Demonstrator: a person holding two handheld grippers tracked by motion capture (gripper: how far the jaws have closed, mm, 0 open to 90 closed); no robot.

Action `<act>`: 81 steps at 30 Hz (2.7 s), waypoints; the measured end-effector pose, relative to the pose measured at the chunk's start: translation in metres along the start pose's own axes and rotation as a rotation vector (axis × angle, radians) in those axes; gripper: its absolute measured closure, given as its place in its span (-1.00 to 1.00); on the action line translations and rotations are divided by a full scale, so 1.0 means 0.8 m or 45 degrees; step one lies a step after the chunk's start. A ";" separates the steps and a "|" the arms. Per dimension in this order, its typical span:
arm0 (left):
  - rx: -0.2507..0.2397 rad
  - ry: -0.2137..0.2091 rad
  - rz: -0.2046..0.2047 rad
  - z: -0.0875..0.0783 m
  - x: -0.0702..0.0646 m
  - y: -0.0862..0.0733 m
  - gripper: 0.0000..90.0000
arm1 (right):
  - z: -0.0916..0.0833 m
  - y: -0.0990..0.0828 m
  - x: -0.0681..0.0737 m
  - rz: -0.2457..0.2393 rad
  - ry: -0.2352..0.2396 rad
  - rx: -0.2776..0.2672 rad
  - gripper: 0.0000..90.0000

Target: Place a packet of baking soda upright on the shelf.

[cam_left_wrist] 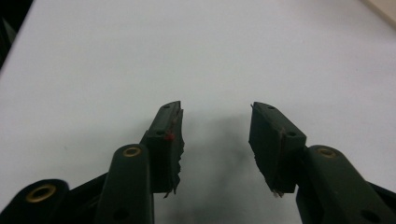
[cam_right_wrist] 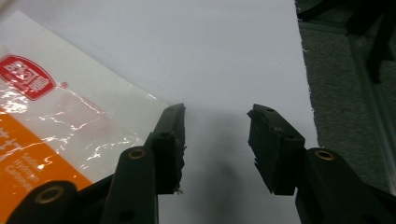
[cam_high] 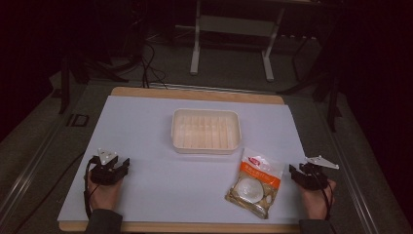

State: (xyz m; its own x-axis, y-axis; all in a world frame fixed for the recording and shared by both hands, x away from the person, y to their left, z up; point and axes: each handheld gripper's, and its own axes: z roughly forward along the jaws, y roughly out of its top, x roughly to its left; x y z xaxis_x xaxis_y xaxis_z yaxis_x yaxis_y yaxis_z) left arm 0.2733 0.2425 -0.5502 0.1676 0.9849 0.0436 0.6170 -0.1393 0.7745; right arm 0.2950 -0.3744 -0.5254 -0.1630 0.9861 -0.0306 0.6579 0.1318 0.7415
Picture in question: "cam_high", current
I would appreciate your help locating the white plastic tray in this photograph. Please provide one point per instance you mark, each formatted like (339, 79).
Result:
(206, 131)

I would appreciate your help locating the black floor bracket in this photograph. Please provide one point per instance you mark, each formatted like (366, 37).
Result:
(78, 120)

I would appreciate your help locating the person's right hand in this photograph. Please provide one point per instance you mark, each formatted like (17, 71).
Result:
(316, 201)

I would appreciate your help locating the metal floor rail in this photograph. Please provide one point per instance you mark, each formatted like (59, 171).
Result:
(352, 182)
(29, 175)

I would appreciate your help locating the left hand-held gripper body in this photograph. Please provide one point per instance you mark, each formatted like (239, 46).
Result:
(103, 174)

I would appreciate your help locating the black tripod stand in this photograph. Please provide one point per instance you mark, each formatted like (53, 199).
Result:
(331, 97)
(65, 84)

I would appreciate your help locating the white metal stand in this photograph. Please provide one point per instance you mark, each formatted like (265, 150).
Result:
(233, 29)

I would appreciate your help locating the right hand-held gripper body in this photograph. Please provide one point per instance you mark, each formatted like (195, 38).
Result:
(314, 175)

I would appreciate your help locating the white table mat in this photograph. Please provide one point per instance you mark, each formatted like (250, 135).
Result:
(162, 182)

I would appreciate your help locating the orange and clear snack packet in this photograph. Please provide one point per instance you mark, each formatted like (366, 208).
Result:
(256, 188)

